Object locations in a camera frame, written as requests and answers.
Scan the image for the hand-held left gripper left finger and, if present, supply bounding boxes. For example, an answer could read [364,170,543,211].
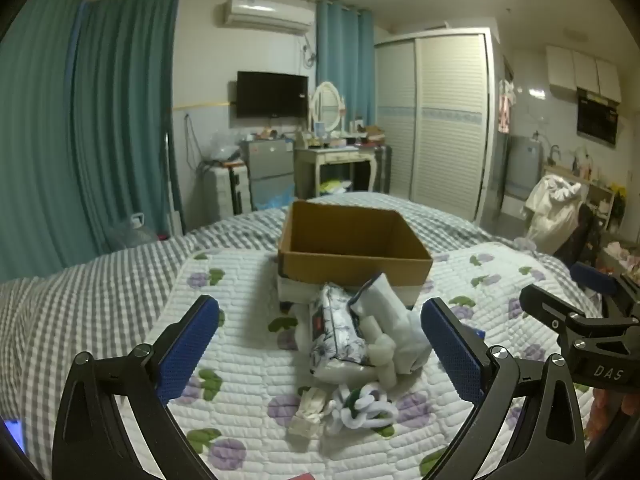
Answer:
[51,295,221,480]

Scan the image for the white air conditioner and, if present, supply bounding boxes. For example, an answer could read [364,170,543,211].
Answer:
[221,0,314,37]

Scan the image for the white slatted wardrobe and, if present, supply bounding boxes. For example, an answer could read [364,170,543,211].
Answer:
[374,29,497,222]

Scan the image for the floral quilted white blanket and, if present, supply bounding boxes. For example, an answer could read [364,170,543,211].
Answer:
[120,242,608,480]

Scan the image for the black wall television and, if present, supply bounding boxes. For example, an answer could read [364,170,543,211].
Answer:
[236,71,310,120]

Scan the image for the dark suitcase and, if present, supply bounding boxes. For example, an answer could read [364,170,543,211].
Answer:
[372,144,393,194]

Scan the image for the small white cloth packet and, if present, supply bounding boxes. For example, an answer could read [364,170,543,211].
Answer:
[287,386,334,439]

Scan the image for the grey washing machine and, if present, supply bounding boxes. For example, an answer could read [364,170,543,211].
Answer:
[504,134,544,197]

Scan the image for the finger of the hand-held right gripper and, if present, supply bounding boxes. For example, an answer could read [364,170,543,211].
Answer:
[570,261,640,317]
[519,284,608,333]

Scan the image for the cardboard box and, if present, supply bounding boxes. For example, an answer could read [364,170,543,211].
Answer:
[277,200,434,311]

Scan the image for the clear plastic bag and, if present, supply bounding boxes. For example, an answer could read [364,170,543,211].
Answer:
[209,129,244,164]

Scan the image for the lit phone screen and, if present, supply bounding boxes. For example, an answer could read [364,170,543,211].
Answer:
[4,418,26,454]

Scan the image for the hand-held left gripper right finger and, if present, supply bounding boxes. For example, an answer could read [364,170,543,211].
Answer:
[420,297,586,480]

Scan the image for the white mop pole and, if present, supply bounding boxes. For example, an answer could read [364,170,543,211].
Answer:
[162,129,182,237]

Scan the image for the oval white mirror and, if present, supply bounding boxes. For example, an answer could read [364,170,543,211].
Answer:
[309,81,347,134]

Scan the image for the blue curtain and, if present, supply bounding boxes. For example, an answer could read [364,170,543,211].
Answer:
[314,0,377,128]

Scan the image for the white and green rope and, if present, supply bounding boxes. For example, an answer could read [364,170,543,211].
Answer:
[326,381,397,432]

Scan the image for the white kitchen wall cabinets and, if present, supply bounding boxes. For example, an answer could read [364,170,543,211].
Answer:
[544,44,624,97]

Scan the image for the hanging pink clothes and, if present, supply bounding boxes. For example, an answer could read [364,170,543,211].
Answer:
[497,79,517,134]

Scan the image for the clear water jug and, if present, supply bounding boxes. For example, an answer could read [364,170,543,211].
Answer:
[106,212,159,252]

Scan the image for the clear plastic wrapped white packet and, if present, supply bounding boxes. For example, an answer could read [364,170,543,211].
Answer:
[311,352,397,387]

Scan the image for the grey mini fridge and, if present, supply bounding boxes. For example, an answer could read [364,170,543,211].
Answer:
[239,138,296,212]

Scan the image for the floral printed tissue packet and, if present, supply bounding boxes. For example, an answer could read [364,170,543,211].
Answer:
[308,283,369,374]

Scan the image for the white suitcase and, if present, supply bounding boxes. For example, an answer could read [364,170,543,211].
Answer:
[207,162,251,219]

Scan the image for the cream dressing table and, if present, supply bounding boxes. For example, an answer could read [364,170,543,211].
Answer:
[293,144,379,199]

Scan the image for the white foam wrap bag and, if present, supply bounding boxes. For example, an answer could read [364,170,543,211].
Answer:
[349,273,432,377]

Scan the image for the teal curtain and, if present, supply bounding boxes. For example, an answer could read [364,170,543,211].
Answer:
[0,0,88,286]
[69,0,187,257]

